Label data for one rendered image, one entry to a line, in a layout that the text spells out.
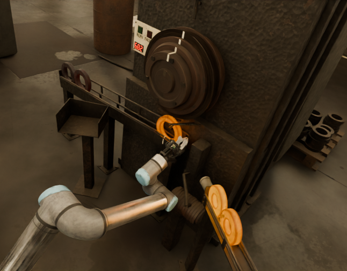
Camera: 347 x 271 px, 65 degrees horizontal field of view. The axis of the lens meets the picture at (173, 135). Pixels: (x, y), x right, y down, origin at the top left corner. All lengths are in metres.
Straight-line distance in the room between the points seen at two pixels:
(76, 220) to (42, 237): 0.17
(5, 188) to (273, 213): 2.10
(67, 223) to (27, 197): 1.24
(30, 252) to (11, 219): 1.00
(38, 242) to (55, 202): 0.17
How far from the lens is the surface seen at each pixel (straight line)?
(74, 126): 1.89
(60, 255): 1.99
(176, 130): 1.58
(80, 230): 1.08
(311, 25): 1.26
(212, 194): 1.40
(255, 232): 2.29
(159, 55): 1.36
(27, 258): 1.25
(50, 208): 1.14
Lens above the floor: 1.74
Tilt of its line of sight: 38 degrees down
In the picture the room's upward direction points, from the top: 12 degrees clockwise
